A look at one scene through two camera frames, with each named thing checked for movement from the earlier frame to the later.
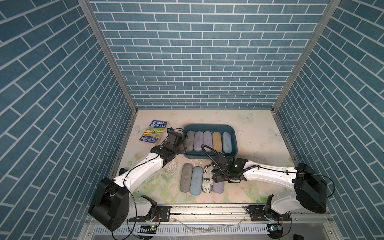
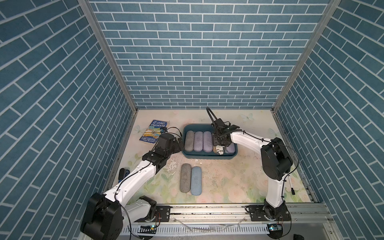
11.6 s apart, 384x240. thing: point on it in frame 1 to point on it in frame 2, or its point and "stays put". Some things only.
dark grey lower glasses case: x=186 y=177 stays put
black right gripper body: x=218 y=176 to x=216 y=141
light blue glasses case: x=196 y=185 stays put
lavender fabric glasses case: x=198 y=139 stays put
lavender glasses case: x=218 y=187 to x=231 y=148
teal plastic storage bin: x=221 y=128 stays put
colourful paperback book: x=154 y=132 stays put
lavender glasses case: x=207 y=141 stays put
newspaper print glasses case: x=207 y=179 to x=218 y=149
